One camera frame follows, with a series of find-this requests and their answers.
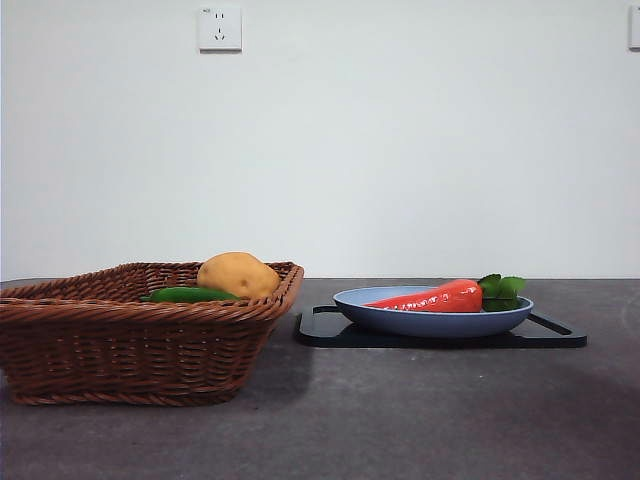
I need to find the orange carrot with green leaves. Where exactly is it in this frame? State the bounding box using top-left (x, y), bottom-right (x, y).
top-left (362, 273), bottom-right (528, 315)

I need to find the blue round plate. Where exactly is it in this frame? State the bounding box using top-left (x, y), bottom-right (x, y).
top-left (332, 285), bottom-right (534, 339)

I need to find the yellow-brown potato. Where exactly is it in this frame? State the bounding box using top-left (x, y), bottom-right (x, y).
top-left (196, 251), bottom-right (281, 300)

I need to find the black rectangular tray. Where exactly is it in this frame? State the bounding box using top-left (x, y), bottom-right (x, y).
top-left (298, 305), bottom-right (589, 350)

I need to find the green pepper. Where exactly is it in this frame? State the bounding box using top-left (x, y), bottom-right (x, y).
top-left (138, 286), bottom-right (242, 303)

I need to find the brown wicker basket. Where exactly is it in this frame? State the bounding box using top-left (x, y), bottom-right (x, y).
top-left (0, 260), bottom-right (305, 407)

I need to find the white wall socket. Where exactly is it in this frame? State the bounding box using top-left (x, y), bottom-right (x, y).
top-left (198, 5), bottom-right (243, 54)

